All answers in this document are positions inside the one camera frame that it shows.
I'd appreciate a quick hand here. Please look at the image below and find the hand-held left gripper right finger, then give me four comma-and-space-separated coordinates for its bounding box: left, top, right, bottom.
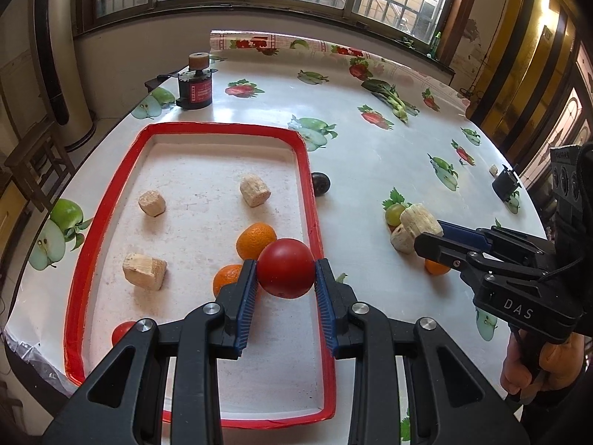
314, 258, 529, 445

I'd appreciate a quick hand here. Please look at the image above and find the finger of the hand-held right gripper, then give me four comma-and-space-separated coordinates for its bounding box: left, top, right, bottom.
438, 220, 557, 265
414, 231, 544, 284

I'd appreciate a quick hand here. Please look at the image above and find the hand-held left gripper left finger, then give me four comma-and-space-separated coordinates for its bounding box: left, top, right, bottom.
42, 258, 259, 445

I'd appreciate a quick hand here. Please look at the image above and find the sugarcane piece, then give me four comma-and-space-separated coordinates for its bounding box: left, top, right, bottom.
239, 174, 271, 208
138, 190, 166, 217
390, 225, 418, 255
401, 204, 443, 238
122, 253, 168, 291

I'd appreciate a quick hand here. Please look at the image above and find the large red tomato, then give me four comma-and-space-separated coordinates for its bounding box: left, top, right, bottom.
257, 238, 317, 300

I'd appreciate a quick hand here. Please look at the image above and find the red rimmed tray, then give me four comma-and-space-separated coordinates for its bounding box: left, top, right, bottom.
62, 121, 338, 429

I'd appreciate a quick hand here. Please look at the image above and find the person's right hand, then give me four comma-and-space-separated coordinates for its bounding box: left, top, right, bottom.
499, 331, 587, 402

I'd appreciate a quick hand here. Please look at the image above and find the dark plum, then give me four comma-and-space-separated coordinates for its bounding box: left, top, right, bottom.
310, 171, 331, 197

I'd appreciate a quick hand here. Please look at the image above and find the small red tomato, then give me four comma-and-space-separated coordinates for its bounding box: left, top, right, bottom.
111, 321, 137, 346

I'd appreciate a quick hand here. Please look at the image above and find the green leafy vegetable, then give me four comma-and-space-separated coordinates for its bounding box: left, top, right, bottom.
361, 79, 420, 123

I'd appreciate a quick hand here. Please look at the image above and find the wooden door with glass panels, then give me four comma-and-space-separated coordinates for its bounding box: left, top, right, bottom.
468, 0, 593, 186

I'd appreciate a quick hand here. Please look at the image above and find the small motor with red label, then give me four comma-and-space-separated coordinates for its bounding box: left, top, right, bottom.
175, 51, 218, 111

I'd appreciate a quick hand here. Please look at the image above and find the dark chair back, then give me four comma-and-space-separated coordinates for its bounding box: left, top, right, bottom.
145, 73, 181, 93

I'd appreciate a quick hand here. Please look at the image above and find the wooden stool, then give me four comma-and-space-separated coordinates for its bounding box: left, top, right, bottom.
4, 123, 77, 211

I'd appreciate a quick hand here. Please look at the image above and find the standing air conditioner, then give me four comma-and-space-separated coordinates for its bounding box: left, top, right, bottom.
28, 0, 96, 151

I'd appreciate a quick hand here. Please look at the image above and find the black wall cable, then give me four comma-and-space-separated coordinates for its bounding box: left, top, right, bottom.
456, 53, 487, 103

